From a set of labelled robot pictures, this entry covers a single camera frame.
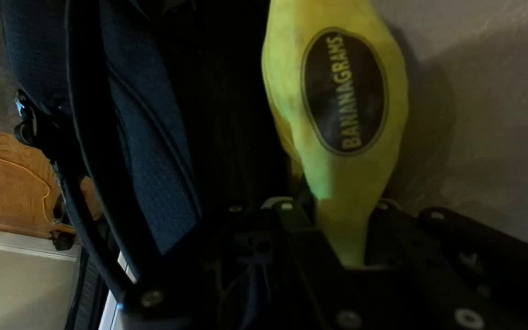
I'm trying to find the yellow banana purse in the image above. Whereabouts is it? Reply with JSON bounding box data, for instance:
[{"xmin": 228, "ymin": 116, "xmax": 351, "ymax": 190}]
[{"xmin": 263, "ymin": 0, "xmax": 409, "ymax": 268}]

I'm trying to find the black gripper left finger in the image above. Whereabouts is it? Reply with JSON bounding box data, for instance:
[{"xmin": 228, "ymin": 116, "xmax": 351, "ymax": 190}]
[{"xmin": 123, "ymin": 201, "xmax": 351, "ymax": 330}]

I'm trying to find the black backpack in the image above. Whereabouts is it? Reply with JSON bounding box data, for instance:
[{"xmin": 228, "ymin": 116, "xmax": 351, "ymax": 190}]
[{"xmin": 0, "ymin": 0, "xmax": 287, "ymax": 322}]

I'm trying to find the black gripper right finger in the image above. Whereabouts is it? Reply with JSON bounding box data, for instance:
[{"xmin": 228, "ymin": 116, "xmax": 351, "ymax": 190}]
[{"xmin": 365, "ymin": 201, "xmax": 528, "ymax": 330}]

